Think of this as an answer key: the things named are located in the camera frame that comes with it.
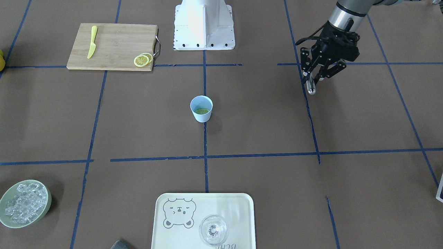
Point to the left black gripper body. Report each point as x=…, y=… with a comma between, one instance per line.
x=326, y=38

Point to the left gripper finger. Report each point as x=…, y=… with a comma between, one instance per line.
x=329, y=68
x=307, y=58

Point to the steel muddler black tip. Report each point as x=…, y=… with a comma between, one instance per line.
x=310, y=83

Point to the lemon slice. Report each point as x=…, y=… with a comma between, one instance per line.
x=149, y=56
x=201, y=111
x=140, y=61

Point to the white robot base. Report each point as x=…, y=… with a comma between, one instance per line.
x=203, y=25

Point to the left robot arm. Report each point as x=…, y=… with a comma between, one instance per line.
x=348, y=15

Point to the light blue cup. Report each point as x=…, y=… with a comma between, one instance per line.
x=201, y=107

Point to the yellow lemon at edge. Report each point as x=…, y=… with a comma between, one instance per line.
x=2, y=61

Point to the bamboo cutting board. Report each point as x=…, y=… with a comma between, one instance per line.
x=116, y=47

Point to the clear wine glass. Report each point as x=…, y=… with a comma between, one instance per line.
x=213, y=230

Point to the cream bear tray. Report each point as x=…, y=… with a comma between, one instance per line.
x=178, y=216

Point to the yellow plastic knife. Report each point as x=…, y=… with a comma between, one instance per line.
x=92, y=48

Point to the green bowl of ice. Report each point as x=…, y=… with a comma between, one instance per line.
x=24, y=203

